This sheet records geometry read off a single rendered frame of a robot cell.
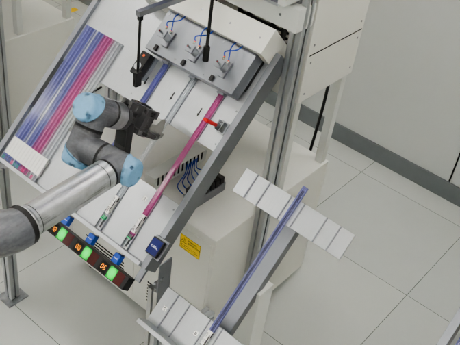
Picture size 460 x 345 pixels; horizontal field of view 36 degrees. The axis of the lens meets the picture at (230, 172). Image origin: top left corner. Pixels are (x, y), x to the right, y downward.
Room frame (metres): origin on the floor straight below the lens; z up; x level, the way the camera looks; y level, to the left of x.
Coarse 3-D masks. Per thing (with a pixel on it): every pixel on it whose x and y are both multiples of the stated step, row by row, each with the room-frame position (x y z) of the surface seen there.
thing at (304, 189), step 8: (304, 192) 1.38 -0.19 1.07; (296, 200) 1.37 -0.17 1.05; (288, 208) 1.36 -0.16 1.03; (288, 216) 1.34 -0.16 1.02; (280, 224) 1.33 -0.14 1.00; (272, 232) 1.32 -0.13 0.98; (280, 232) 1.32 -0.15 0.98; (272, 240) 1.30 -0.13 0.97; (264, 248) 1.29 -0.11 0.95; (264, 256) 1.28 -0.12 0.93; (256, 264) 1.26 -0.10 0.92; (248, 272) 1.25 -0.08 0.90; (248, 280) 1.24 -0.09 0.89; (240, 288) 1.22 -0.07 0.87; (232, 296) 1.21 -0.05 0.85; (232, 304) 1.20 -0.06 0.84; (224, 312) 1.18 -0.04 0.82; (216, 320) 1.17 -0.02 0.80; (216, 328) 1.15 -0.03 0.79
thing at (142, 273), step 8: (72, 232) 1.54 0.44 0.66; (80, 240) 1.51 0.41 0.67; (104, 256) 1.47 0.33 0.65; (96, 264) 1.44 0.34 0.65; (112, 264) 1.43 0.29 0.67; (144, 272) 1.41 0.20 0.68; (112, 280) 1.39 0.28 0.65; (128, 280) 1.38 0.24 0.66; (136, 280) 1.40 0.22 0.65; (120, 288) 1.37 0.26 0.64; (128, 288) 1.38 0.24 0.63
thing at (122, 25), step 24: (120, 0) 2.11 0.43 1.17; (144, 0) 2.08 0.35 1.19; (96, 24) 2.06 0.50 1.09; (120, 24) 2.04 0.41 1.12; (144, 24) 2.01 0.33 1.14; (144, 48) 1.94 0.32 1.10; (120, 72) 1.90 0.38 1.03; (168, 72) 1.86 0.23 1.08; (168, 96) 1.79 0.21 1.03; (192, 96) 1.77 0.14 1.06; (216, 96) 1.75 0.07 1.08; (240, 96) 1.73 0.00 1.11; (192, 120) 1.71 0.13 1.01; (216, 120) 1.69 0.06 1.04; (216, 144) 1.63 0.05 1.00
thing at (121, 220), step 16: (64, 144) 1.75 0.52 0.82; (48, 176) 1.68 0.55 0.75; (64, 176) 1.67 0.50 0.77; (112, 192) 1.59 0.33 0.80; (128, 192) 1.58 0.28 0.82; (144, 192) 1.57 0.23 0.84; (96, 208) 1.56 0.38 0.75; (128, 208) 1.54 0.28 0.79; (144, 208) 1.53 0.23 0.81; (160, 208) 1.52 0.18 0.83; (176, 208) 1.51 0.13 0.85; (96, 224) 1.52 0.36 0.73; (112, 224) 1.52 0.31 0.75; (128, 224) 1.50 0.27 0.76; (144, 224) 1.49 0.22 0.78; (160, 224) 1.48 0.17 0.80; (128, 240) 1.47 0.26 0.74; (144, 240) 1.46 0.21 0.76; (144, 256) 1.42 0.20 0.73
